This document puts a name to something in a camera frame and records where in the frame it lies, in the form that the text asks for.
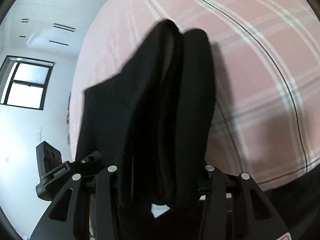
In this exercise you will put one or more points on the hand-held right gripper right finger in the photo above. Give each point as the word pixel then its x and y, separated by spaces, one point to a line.
pixel 212 182

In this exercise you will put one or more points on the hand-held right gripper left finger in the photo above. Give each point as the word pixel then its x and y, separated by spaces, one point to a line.
pixel 107 182

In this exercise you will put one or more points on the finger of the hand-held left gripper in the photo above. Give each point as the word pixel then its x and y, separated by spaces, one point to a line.
pixel 90 161

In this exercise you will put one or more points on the black pants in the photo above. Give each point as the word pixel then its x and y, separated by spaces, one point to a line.
pixel 155 105

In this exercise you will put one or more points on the black framed window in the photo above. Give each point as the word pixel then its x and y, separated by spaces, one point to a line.
pixel 25 92

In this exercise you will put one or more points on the pink plaid bed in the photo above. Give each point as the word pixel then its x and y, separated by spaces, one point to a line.
pixel 250 55

